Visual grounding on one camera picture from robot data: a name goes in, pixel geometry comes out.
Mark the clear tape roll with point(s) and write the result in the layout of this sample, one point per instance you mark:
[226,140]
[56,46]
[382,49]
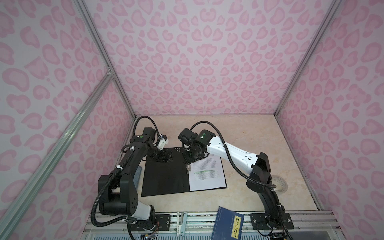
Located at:
[281,184]

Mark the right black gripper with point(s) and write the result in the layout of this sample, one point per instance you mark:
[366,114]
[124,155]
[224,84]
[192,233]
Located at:
[187,159]

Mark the metal folder clip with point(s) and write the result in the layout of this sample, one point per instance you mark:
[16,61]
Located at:
[188,167]

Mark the white black file folder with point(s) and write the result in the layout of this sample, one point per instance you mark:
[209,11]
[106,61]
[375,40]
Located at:
[172,180]

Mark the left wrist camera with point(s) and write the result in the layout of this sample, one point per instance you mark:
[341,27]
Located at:
[162,142]

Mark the aluminium diagonal frame bar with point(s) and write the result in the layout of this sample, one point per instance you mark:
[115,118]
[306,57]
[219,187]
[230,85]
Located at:
[21,204]

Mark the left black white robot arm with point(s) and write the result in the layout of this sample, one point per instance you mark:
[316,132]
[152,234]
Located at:
[117,198]

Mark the printed paper sheet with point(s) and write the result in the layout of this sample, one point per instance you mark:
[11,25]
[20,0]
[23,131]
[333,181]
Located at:
[207,174]

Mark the left aluminium corner post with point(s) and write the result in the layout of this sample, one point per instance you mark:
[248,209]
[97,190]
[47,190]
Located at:
[100,46]

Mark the grey whiteboard eraser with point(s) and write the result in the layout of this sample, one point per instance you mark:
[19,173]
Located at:
[136,177]

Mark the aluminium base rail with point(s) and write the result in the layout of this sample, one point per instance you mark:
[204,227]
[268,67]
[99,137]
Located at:
[307,225]

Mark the aluminium corner post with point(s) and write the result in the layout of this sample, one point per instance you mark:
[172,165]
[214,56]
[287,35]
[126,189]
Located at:
[328,19]
[100,46]

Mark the right aluminium corner post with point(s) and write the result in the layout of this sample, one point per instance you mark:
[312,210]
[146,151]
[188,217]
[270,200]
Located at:
[328,19]

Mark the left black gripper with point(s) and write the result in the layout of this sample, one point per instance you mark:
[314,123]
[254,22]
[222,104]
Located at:
[164,154]

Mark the blue book yellow label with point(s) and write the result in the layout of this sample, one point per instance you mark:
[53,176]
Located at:
[228,225]

